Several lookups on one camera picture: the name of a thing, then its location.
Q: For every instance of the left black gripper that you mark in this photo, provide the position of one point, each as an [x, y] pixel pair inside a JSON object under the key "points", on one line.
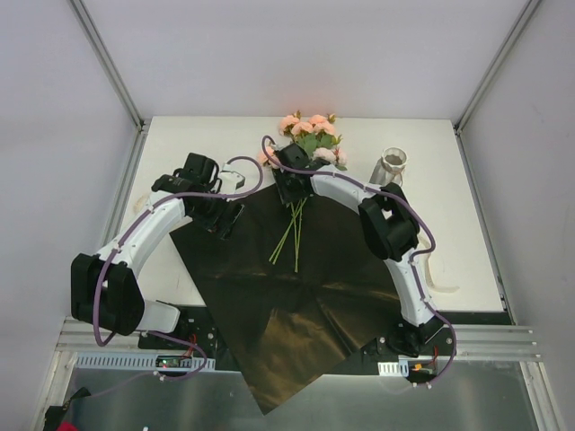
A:
{"points": [[229, 217]]}

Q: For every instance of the white cable duct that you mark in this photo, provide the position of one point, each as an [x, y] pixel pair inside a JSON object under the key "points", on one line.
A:
{"points": [[143, 362], [399, 368]]}

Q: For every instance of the white ribbed ceramic vase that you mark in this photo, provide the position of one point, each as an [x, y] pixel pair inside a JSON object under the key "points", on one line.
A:
{"points": [[390, 167]]}

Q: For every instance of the right aluminium frame post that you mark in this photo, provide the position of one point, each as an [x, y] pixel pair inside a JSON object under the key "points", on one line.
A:
{"points": [[517, 29]]}

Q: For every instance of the aluminium frame post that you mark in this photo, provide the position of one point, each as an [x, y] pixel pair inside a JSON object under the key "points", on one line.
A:
{"points": [[517, 29], [100, 50]]}

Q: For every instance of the peach rose stem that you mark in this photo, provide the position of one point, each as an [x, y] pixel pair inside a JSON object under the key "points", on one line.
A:
{"points": [[265, 157], [289, 126]]}

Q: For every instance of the black wrapping paper sheet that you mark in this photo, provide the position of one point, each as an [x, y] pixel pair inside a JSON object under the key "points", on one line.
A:
{"points": [[292, 308]]}

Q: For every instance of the orange rose stem with bud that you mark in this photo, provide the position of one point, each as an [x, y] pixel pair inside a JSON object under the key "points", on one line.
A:
{"points": [[318, 131]]}

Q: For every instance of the left white cable duct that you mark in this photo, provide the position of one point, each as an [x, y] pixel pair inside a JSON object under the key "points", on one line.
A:
{"points": [[143, 362]]}

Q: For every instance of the left aluminium frame post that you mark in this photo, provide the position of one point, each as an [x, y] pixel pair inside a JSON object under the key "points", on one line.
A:
{"points": [[100, 50]]}

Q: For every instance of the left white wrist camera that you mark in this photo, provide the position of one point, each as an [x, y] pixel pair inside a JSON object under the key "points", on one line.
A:
{"points": [[229, 180]]}

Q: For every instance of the right white cable duct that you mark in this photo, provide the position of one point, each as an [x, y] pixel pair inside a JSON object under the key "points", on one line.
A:
{"points": [[399, 368]]}

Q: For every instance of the red and black object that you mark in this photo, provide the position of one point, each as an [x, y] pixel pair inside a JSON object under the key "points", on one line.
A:
{"points": [[54, 418]]}

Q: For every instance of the cream ribbon strip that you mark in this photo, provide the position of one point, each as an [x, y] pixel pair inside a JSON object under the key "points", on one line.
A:
{"points": [[435, 268]]}

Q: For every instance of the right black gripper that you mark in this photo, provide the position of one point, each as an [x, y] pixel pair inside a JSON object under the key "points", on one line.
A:
{"points": [[293, 190]]}

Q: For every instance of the peach rose stem top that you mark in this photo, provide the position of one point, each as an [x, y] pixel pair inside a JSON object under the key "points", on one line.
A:
{"points": [[289, 126]]}

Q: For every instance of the pale pink rose stem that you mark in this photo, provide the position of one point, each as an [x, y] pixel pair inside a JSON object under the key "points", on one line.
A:
{"points": [[334, 156]]}

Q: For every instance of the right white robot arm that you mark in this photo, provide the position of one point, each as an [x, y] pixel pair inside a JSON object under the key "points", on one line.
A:
{"points": [[392, 231]]}

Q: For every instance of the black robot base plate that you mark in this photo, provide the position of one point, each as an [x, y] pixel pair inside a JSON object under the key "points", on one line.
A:
{"points": [[197, 332]]}

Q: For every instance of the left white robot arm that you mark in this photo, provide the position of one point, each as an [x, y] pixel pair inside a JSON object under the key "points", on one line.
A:
{"points": [[104, 287]]}

